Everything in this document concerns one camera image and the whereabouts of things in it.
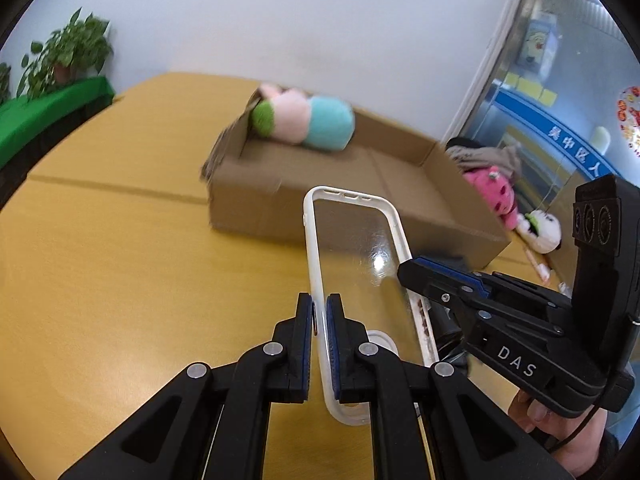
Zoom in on white clear phone case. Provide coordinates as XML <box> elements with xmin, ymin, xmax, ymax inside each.
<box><xmin>303</xmin><ymin>186</ymin><xmax>439</xmax><ymax>426</ymax></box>

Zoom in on pink pig plush toy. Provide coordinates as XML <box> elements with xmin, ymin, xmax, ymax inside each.
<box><xmin>250</xmin><ymin>84</ymin><xmax>356</xmax><ymax>152</ymax></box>

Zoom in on black knit sleeve forearm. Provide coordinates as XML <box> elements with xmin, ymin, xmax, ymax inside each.
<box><xmin>576</xmin><ymin>430</ymin><xmax>620</xmax><ymax>480</ymax></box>

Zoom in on person's right hand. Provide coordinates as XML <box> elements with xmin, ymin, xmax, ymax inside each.
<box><xmin>508</xmin><ymin>390</ymin><xmax>608</xmax><ymax>478</ymax></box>

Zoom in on small white charm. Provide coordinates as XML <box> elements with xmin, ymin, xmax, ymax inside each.
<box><xmin>558</xmin><ymin>282</ymin><xmax>573</xmax><ymax>298</ymax></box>

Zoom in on pink pen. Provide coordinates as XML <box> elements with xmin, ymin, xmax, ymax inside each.
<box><xmin>524</xmin><ymin>246</ymin><xmax>551</xmax><ymax>284</ymax></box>

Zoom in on white panda plush toy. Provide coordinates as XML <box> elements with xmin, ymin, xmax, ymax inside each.
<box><xmin>516</xmin><ymin>209</ymin><xmax>562</xmax><ymax>255</ymax></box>

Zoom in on pink strawberry plush toy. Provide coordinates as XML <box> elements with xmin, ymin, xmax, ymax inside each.
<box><xmin>463</xmin><ymin>166</ymin><xmax>518</xmax><ymax>231</ymax></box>

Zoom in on beige folded cloth bag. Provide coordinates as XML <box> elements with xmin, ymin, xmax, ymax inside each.
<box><xmin>445</xmin><ymin>136</ymin><xmax>522</xmax><ymax>182</ymax></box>

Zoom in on blue banner strip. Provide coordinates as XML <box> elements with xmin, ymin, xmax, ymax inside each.
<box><xmin>492</xmin><ymin>89</ymin><xmax>620</xmax><ymax>180</ymax></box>

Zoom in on large cardboard box tray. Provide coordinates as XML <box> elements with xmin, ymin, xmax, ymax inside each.
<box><xmin>201</xmin><ymin>110</ymin><xmax>509</xmax><ymax>269</ymax></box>

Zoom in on cartoon poster on glass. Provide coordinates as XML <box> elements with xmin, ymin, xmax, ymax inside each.
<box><xmin>516</xmin><ymin>16</ymin><xmax>558</xmax><ymax>73</ymax></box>

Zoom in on festive round window sticker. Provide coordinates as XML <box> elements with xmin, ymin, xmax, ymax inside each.
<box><xmin>617</xmin><ymin>86</ymin><xmax>640</xmax><ymax>158</ymax></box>

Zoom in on green table cloth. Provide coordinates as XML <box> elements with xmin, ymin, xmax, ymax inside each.
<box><xmin>0</xmin><ymin>76</ymin><xmax>115</xmax><ymax>167</ymax></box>

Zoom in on potted green plant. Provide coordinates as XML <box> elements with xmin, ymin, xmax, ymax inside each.
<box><xmin>16</xmin><ymin>8</ymin><xmax>113</xmax><ymax>100</ymax></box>
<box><xmin>0</xmin><ymin>63</ymin><xmax>11</xmax><ymax>105</ymax></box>

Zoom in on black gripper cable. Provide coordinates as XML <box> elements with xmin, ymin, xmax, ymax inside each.
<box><xmin>544</xmin><ymin>404</ymin><xmax>601</xmax><ymax>453</ymax></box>

